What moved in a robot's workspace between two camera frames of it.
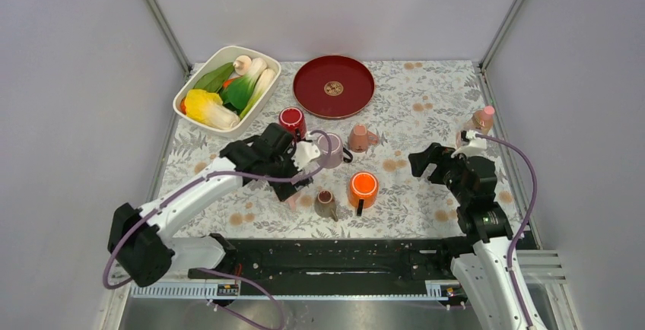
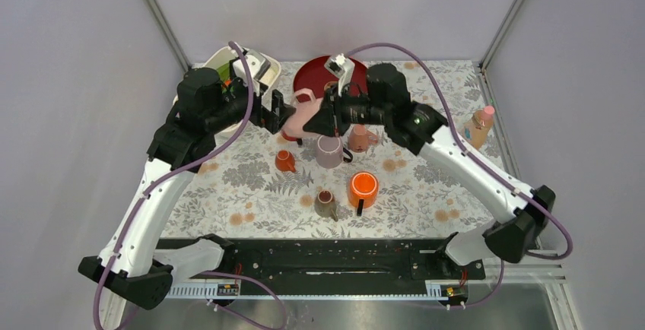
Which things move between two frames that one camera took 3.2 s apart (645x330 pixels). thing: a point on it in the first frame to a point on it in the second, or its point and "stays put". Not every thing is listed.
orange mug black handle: [362, 190] stays put
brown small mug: [325, 204] stays put
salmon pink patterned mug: [360, 137] stays put
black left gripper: [284, 188] to [272, 119]
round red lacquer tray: [334, 87] stays put
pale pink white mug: [293, 201] to [294, 125]
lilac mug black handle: [338, 154] stays put
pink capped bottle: [482, 119] stays put
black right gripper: [433, 154] to [330, 118]
